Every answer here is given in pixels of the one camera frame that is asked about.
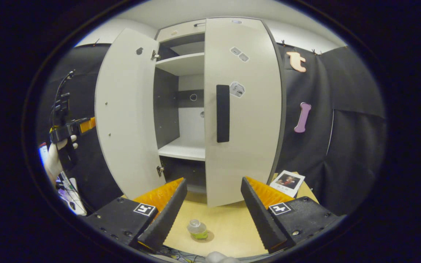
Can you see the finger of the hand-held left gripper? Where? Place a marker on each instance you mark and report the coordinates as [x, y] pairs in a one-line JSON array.
[[87, 125]]

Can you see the lit screen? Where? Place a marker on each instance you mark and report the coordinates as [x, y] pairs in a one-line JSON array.
[[43, 153]]

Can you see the white cabinet door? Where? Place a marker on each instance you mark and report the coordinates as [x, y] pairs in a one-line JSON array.
[[254, 128], [130, 109]]

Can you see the black backdrop cloth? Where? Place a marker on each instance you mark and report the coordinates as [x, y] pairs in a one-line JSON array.
[[342, 128]]

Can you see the white and grey cabinet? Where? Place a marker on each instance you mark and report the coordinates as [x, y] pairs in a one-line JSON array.
[[185, 62]]

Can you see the round cork coaster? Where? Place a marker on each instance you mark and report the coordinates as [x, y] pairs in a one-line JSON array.
[[211, 236]]

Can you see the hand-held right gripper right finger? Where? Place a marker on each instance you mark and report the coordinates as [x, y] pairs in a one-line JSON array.
[[260, 219]]

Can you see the green label bottle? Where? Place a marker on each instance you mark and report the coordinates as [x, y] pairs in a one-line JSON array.
[[197, 232]]

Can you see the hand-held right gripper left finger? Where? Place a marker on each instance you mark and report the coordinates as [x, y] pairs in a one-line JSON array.
[[166, 219]]

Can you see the portrait cover book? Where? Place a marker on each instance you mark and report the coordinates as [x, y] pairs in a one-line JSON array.
[[287, 182]]

